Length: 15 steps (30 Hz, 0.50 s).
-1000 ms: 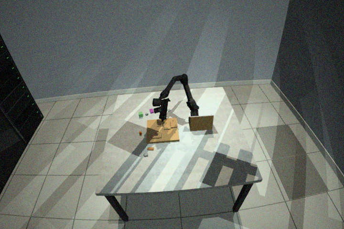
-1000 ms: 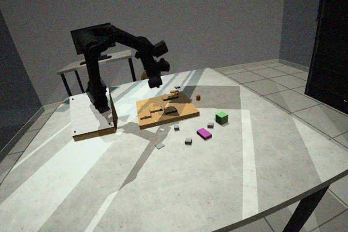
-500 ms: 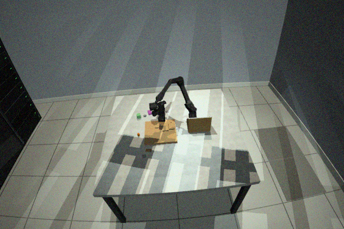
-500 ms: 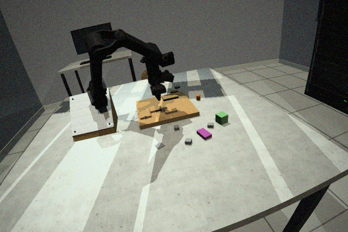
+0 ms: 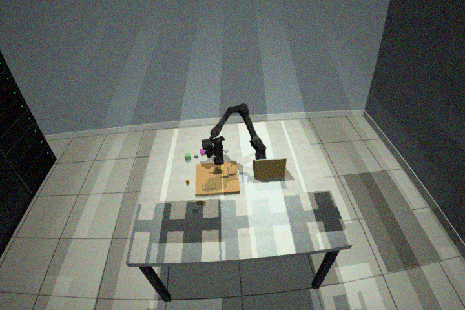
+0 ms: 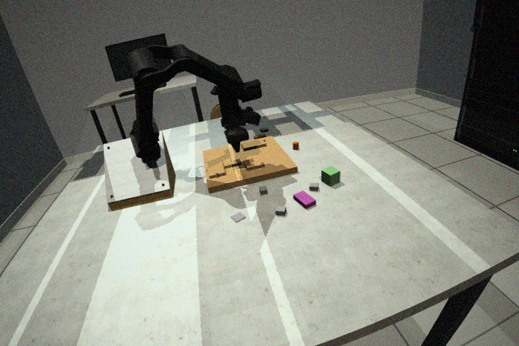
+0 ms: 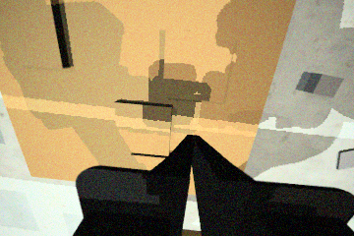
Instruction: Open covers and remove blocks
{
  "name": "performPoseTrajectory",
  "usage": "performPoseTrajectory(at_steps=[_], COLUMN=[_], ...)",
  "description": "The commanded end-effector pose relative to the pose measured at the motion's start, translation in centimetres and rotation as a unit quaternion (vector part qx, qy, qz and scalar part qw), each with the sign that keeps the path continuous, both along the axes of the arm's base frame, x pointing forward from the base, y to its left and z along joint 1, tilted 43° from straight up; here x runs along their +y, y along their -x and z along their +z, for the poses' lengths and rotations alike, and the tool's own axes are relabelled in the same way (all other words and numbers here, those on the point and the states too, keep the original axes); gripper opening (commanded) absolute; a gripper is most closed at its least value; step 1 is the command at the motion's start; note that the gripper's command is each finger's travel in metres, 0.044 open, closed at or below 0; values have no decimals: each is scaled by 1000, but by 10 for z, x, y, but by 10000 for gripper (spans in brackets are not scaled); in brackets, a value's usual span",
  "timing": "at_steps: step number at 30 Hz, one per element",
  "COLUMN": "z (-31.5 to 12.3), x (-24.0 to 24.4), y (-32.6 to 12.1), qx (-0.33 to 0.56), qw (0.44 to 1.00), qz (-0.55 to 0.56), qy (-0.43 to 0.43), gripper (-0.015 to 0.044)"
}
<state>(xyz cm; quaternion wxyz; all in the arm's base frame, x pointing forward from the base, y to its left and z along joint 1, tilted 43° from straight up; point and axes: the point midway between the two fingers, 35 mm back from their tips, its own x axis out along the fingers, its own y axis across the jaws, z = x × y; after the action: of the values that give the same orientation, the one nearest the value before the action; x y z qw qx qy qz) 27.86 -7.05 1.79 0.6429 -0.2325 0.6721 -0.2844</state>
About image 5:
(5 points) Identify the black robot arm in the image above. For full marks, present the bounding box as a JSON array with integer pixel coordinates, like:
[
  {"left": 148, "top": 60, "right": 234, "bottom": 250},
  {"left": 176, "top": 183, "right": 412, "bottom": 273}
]
[{"left": 201, "top": 103, "right": 267, "bottom": 160}]

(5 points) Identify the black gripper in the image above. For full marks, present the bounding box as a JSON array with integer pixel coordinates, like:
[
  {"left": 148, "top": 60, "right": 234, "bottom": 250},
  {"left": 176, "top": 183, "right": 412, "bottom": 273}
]
[{"left": 214, "top": 145, "right": 224, "bottom": 165}]

